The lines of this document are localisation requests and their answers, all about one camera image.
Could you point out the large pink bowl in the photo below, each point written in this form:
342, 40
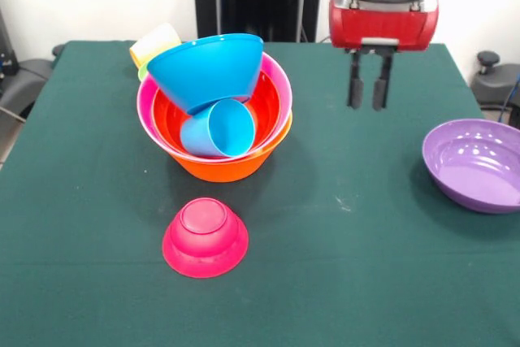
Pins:
143, 103

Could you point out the black equipment box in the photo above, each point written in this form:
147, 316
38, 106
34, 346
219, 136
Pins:
6, 54

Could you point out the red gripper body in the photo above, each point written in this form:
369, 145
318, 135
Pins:
382, 26

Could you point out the dark green tablecloth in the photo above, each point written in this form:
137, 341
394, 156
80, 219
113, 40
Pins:
260, 282

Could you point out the large orange bowl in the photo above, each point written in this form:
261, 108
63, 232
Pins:
227, 170

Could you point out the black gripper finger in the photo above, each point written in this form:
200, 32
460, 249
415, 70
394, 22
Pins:
382, 91
356, 93

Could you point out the yellow cup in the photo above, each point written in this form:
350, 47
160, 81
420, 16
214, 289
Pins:
152, 42

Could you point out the red-orange bowl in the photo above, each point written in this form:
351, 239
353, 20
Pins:
268, 107

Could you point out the small green bowl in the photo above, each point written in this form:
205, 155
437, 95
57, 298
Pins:
142, 72

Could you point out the blue cup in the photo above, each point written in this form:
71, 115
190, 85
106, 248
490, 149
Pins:
229, 127

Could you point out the medium blue bowl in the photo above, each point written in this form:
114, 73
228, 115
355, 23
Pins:
207, 66

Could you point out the small crimson bowl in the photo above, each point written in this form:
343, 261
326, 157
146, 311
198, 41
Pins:
205, 241

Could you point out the purple bowl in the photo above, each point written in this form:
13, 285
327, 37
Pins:
471, 168

